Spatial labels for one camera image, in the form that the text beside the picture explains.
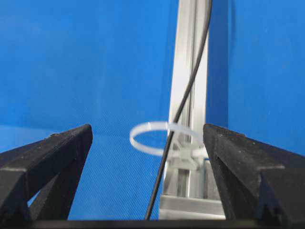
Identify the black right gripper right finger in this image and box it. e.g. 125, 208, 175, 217
203, 124, 305, 221

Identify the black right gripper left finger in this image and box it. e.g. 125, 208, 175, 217
0, 124, 92, 221

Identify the silver aluminium extrusion frame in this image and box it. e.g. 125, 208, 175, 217
159, 0, 225, 219

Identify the white zip tie loop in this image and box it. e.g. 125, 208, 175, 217
129, 121, 205, 170

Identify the black wire with plug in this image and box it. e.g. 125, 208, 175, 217
144, 0, 213, 220

